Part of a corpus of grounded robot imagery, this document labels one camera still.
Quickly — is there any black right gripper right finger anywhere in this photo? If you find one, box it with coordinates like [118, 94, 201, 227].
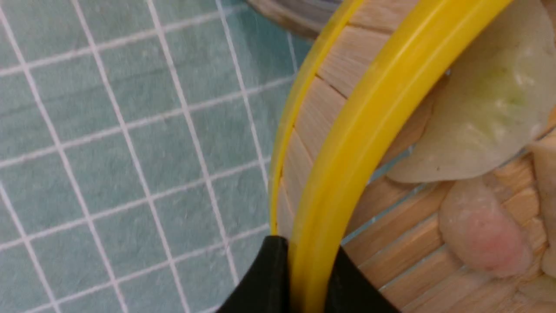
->
[325, 247, 399, 313]

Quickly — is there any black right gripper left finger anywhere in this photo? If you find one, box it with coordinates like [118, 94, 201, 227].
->
[217, 236, 290, 313]

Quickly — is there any bamboo steamer basket yellow rim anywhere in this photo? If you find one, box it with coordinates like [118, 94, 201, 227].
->
[268, 0, 556, 313]

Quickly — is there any stainless steel pot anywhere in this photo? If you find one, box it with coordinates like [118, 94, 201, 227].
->
[246, 0, 342, 41]

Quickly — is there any pink dumpling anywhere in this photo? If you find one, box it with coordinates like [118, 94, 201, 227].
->
[438, 177, 533, 278]

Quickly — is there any green checkered tablecloth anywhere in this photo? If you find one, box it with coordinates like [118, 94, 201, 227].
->
[1, 0, 311, 313]

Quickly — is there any pale green front dumpling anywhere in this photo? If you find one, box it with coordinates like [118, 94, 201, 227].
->
[387, 0, 555, 183]

